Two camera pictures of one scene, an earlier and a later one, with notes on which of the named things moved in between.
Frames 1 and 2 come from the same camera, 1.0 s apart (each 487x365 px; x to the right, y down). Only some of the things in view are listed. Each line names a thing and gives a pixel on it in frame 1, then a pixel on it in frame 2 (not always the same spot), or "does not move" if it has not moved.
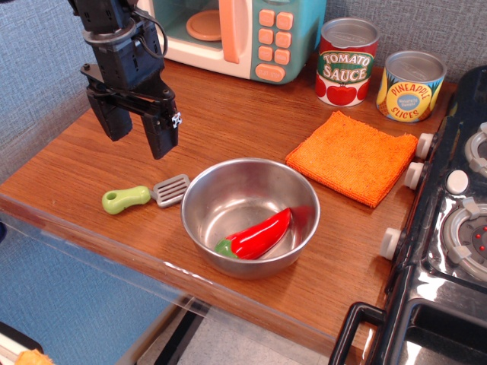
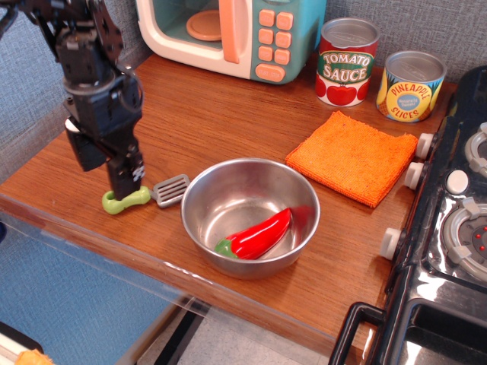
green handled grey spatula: [164, 193] does not move
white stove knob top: [424, 144] does not move
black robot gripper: [130, 61] → [107, 108]
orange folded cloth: [353, 158] does not move
